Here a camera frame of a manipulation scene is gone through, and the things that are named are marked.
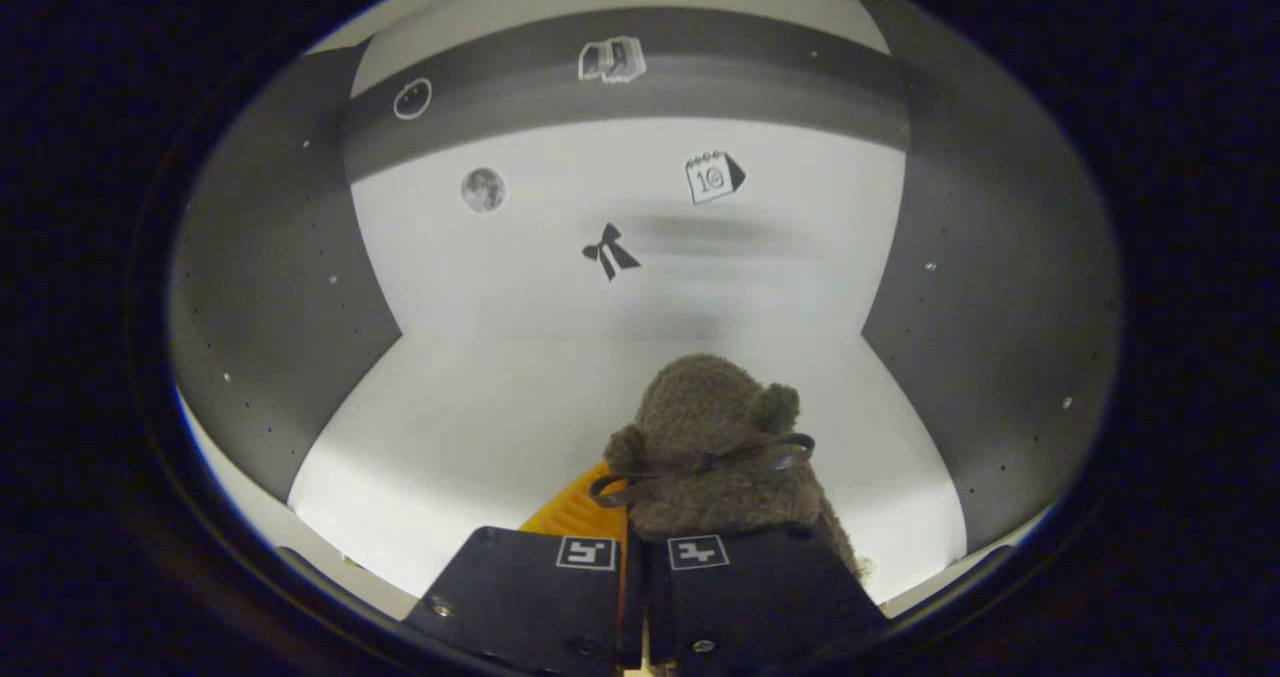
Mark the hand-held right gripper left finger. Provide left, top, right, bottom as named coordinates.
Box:
left=400, top=462, right=631, bottom=677

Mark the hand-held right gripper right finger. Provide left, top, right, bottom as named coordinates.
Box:
left=645, top=522, right=889, bottom=677

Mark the brown fuzzy shoe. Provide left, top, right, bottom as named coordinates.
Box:
left=588, top=353, right=871, bottom=583

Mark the white shoe cabinet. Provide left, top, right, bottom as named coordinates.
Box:
left=168, top=0, right=1123, bottom=618

